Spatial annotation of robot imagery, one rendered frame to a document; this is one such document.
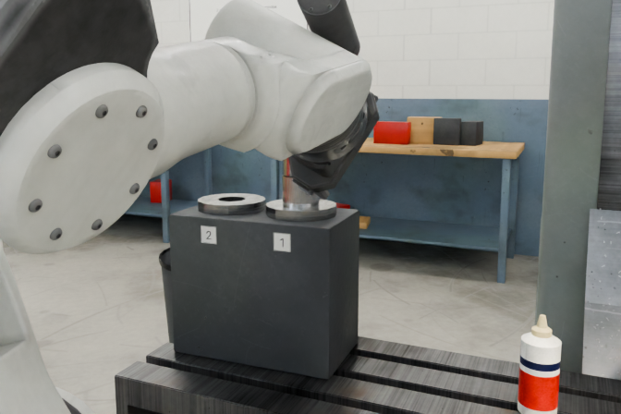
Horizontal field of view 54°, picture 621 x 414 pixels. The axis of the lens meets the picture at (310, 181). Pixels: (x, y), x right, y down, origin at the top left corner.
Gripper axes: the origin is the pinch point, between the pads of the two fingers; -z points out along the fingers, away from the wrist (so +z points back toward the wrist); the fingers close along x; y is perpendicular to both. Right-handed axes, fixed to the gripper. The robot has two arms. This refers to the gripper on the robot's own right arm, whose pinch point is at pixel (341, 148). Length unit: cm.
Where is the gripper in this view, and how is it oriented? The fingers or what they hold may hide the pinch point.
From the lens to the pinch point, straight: 68.9
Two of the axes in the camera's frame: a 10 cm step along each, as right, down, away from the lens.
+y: -8.1, -5.0, 3.0
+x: 5.4, -8.4, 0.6
